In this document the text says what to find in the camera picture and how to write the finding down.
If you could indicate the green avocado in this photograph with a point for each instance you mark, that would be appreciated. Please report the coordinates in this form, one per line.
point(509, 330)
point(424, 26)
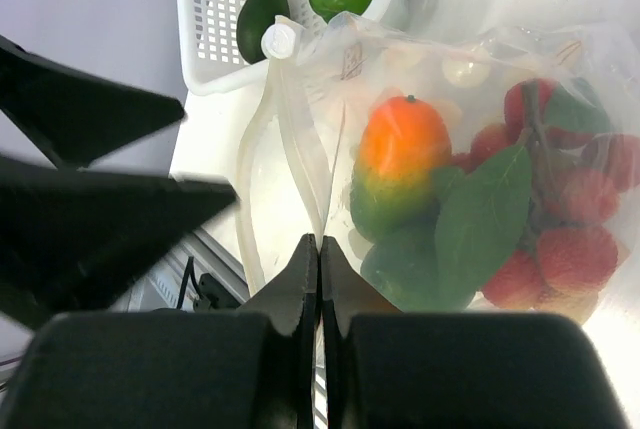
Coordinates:
point(255, 17)

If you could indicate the red cherry bunch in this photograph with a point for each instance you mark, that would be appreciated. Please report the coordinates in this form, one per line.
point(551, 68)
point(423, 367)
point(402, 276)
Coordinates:
point(526, 225)

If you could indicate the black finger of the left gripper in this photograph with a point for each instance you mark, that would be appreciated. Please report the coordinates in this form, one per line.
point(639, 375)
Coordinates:
point(73, 117)
point(78, 240)

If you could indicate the aluminium rail frame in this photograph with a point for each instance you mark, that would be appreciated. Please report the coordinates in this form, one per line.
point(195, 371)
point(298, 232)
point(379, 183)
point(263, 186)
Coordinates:
point(197, 275)

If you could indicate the yellow red mango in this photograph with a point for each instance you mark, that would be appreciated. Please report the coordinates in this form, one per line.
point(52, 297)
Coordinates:
point(404, 141)

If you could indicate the clear zip top bag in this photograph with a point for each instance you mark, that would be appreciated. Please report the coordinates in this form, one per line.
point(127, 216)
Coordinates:
point(295, 159)

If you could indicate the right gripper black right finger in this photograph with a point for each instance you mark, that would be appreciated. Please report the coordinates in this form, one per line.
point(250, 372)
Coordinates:
point(362, 350)

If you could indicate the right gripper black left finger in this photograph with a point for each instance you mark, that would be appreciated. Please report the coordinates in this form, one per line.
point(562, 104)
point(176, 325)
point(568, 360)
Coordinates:
point(286, 355)

